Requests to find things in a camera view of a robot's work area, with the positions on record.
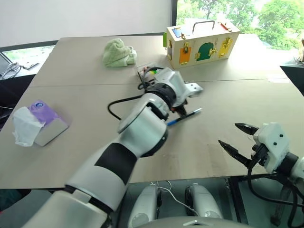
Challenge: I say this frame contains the silver robot thigh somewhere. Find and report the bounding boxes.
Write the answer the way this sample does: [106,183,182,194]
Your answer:
[185,182,224,219]
[127,184,162,228]

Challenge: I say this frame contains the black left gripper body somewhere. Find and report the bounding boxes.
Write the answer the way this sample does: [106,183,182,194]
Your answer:
[170,98,190,114]

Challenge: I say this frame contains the black cable bundle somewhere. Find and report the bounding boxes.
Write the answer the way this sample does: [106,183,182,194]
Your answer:
[1,61,22,80]

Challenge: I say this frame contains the thin white cable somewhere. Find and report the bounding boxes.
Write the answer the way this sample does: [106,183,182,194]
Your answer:
[151,180,198,215]

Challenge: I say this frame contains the silver left robot thigh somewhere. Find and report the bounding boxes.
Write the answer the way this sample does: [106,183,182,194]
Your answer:
[127,184,162,228]

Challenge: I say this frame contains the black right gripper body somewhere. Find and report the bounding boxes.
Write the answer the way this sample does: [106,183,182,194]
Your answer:
[250,143,271,167]

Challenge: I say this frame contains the wooden lock box with handle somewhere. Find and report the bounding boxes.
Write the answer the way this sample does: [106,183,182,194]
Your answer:
[162,19,240,69]

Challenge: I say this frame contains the silver right robot thigh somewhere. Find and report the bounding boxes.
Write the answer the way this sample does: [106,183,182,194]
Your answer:
[185,182,224,219]

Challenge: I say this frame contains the black table frame leg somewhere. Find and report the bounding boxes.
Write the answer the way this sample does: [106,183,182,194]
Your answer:
[224,177,250,226]

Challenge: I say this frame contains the white flat device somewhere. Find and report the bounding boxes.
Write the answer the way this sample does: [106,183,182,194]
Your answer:
[21,61,40,70]

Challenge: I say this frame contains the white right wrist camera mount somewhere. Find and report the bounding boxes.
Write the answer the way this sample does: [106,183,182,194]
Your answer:
[253,122,291,175]

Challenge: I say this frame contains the blue and black pen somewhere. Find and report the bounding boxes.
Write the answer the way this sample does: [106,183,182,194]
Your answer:
[167,108,203,126]

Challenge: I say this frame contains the grey flat ribbon strap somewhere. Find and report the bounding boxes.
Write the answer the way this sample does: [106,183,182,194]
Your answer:
[271,182,292,227]

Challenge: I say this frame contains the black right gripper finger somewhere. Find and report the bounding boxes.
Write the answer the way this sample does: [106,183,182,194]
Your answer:
[234,123,260,138]
[218,140,254,168]

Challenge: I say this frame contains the silver robot torso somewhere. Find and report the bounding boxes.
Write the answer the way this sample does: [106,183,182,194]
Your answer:
[140,215,244,228]

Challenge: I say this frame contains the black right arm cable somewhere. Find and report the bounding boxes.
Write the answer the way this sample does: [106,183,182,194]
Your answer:
[247,158,299,228]

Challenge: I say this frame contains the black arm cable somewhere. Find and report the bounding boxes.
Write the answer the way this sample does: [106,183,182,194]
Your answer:
[247,158,299,228]
[108,96,145,120]

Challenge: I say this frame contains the purple tissue pack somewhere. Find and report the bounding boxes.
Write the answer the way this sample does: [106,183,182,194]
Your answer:
[12,99,72,147]

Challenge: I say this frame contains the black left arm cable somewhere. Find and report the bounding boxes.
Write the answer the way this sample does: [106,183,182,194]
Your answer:
[108,96,145,120]

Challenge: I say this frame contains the black side table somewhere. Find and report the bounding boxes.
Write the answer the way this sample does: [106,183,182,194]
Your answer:
[279,60,304,98]

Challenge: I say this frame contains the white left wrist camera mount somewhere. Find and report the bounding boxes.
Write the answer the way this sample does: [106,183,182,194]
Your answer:
[155,67,204,105]

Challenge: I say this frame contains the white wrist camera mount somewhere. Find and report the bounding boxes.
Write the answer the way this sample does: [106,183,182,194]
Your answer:
[253,122,291,175]
[155,67,204,105]

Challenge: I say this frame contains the light green towel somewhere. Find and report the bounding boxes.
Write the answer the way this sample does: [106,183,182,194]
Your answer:
[102,38,138,68]

